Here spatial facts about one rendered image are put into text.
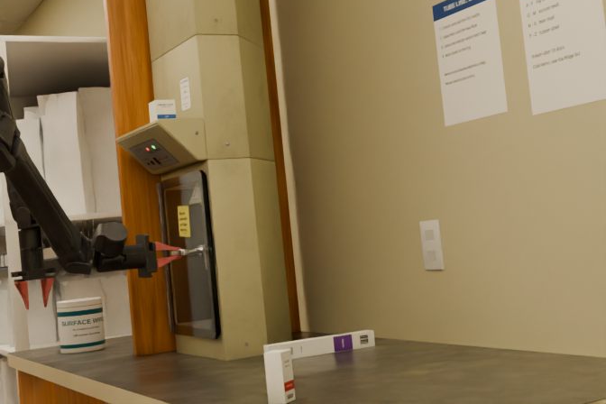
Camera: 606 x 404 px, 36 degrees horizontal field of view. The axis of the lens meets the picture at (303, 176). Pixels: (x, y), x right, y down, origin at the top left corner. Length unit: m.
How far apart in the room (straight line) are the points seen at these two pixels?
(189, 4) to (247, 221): 0.54
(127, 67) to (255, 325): 0.80
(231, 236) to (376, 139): 0.45
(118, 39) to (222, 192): 0.59
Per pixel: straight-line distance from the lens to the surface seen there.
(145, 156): 2.41
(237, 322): 2.23
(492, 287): 2.04
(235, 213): 2.23
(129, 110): 2.56
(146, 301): 2.53
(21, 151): 2.00
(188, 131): 2.20
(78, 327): 2.80
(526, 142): 1.93
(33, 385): 2.90
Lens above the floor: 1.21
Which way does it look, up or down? 4 degrees up
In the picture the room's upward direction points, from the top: 6 degrees counter-clockwise
